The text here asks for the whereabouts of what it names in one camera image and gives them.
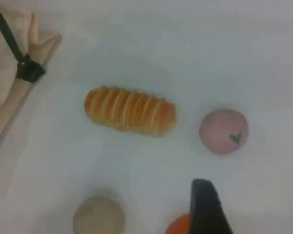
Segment orange tangerine toy with stem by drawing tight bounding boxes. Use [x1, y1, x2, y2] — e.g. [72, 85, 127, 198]
[164, 214, 192, 234]

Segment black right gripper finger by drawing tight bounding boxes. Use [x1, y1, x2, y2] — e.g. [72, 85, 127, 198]
[189, 178, 235, 234]

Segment striped orange bread roll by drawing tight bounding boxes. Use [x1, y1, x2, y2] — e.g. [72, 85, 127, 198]
[84, 85, 177, 138]

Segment pink peach bun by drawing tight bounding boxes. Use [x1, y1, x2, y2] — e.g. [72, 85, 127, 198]
[199, 108, 250, 156]

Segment white canvas handbag green handles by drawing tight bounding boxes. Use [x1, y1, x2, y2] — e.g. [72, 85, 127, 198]
[0, 0, 63, 161]

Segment beige round egg yolk pastry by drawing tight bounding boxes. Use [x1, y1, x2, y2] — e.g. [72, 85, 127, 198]
[72, 195, 126, 234]

